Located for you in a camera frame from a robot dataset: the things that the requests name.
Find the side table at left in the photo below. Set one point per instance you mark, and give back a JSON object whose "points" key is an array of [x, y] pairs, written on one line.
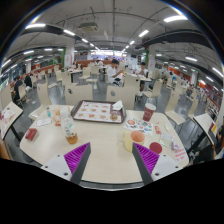
{"points": [[9, 115]]}

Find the clear bottle with amber drink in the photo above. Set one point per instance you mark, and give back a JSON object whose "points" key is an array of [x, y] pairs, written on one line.
{"points": [[67, 125]]}

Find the beige chair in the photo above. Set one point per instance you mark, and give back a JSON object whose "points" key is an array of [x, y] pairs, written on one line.
{"points": [[170, 109], [75, 93], [125, 94], [42, 92]]}

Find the beige chair far left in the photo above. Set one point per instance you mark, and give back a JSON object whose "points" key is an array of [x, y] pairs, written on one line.
{"points": [[42, 92]]}

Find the red paper cup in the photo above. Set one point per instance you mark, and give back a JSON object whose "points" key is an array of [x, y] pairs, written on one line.
{"points": [[148, 111]]}

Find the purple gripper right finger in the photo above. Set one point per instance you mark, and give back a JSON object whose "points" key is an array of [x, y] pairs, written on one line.
{"points": [[153, 166]]}

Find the beige chair right front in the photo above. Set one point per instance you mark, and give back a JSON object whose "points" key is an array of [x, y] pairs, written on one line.
{"points": [[125, 94]]}

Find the white printed flyer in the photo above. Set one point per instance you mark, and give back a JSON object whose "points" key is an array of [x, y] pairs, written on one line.
{"points": [[180, 155]]}

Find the beige chair far right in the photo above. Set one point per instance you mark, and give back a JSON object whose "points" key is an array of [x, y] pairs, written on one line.
{"points": [[170, 109]]}

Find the white paper receipt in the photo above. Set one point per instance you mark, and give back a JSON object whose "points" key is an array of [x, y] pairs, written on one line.
{"points": [[43, 122]]}

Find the red round lid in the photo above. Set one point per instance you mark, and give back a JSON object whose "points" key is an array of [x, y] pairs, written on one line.
{"points": [[156, 147]]}

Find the beige chair left front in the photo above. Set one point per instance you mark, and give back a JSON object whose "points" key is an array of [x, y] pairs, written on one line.
{"points": [[75, 93]]}

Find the white crumpled napkin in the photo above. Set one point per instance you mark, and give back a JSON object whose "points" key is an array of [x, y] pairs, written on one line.
{"points": [[118, 105]]}

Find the man in white shirt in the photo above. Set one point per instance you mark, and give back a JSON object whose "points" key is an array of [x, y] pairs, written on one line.
{"points": [[114, 74]]}

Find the colourful sticker leaflet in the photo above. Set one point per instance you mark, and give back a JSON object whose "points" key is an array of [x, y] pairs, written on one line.
{"points": [[139, 125]]}

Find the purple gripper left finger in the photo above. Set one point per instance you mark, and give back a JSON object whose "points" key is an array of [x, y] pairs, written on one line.
{"points": [[70, 166]]}

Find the person in black shirt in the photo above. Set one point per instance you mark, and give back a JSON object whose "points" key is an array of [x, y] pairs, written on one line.
{"points": [[17, 84]]}

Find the pale yellow mug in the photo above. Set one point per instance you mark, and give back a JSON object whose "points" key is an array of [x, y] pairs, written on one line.
{"points": [[131, 137]]}

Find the red wallet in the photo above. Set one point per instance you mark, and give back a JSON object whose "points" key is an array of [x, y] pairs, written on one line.
{"points": [[31, 133]]}

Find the brown food tray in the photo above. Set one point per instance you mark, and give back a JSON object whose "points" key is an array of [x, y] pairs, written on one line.
{"points": [[96, 111]]}

